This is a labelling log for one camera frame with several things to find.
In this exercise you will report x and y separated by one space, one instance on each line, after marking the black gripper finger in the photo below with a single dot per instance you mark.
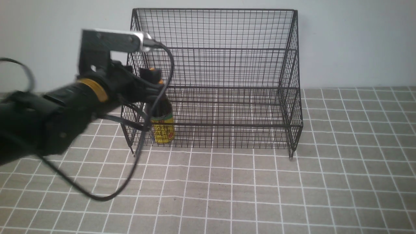
148 94

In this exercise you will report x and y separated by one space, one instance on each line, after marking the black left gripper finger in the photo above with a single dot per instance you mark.
152 75

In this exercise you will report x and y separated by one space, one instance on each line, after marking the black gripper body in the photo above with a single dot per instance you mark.
114 83

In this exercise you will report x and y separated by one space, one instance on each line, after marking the dark sauce bottle orange cap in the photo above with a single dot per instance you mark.
162 121

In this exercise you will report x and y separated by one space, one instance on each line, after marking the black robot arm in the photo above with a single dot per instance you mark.
47 124

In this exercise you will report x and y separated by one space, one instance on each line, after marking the grey checked tablecloth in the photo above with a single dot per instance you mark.
353 173

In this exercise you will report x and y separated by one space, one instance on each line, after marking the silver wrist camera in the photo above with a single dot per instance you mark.
97 45

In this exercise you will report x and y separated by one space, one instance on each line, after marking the black wire mesh rack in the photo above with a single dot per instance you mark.
236 82

